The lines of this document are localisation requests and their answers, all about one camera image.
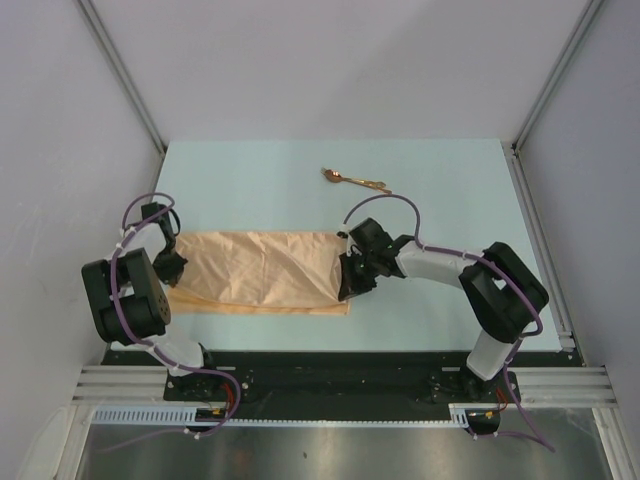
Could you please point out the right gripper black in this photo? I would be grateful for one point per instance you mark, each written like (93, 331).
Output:
(350, 285)

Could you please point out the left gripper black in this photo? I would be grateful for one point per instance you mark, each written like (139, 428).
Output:
(171, 275)

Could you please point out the peach satin napkin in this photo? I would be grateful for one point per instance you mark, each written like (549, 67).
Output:
(259, 273)

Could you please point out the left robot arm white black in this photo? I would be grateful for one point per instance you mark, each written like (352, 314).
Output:
(126, 291)

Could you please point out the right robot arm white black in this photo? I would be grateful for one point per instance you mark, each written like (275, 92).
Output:
(504, 295)

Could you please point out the copper spoon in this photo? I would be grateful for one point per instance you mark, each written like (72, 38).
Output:
(345, 176)

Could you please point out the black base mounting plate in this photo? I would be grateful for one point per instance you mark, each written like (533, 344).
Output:
(383, 386)

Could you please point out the aluminium cross rail front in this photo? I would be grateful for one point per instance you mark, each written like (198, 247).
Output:
(540, 387)

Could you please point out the aluminium frame rail right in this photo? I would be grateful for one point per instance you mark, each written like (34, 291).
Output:
(542, 253)

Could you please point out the aluminium frame post left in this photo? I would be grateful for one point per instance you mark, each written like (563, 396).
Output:
(106, 45)

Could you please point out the aluminium frame post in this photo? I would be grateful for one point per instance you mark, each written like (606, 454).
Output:
(106, 45)
(561, 65)

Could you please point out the aluminium frame post right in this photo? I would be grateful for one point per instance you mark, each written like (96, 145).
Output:
(561, 65)

